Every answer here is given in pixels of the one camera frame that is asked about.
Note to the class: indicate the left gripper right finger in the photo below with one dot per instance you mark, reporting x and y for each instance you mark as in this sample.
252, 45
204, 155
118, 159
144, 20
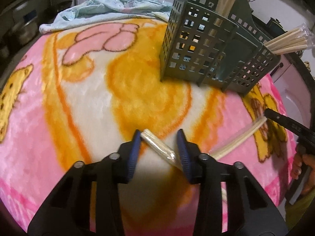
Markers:
231, 200

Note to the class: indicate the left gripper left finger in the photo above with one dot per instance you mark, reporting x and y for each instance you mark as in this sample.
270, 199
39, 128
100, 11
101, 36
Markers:
86, 199

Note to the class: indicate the pink cartoon bear blanket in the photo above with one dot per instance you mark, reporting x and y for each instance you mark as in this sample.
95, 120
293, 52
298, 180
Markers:
78, 94

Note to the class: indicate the dark green utensil basket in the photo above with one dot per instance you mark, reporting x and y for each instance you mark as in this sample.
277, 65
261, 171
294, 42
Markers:
203, 47

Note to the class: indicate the steel pot on shelf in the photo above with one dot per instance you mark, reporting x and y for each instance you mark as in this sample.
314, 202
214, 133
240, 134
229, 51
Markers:
25, 32

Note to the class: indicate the light blue patterned cloth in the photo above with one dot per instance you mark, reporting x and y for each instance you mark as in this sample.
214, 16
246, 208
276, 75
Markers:
96, 11

